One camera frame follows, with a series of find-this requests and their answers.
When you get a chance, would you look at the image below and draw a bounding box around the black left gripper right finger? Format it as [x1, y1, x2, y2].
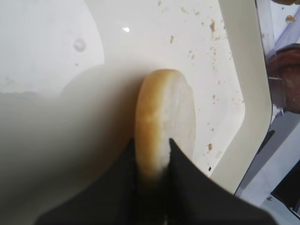
[167, 139, 276, 225]

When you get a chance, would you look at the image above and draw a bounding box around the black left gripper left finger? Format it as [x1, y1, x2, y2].
[35, 139, 136, 225]

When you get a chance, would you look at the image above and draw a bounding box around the bun bottom half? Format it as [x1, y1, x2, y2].
[135, 69, 196, 183]

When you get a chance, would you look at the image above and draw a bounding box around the sliced meat patty stack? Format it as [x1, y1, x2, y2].
[267, 43, 300, 114]

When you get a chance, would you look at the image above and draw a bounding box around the metal baking tray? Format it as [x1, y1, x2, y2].
[0, 0, 271, 225]

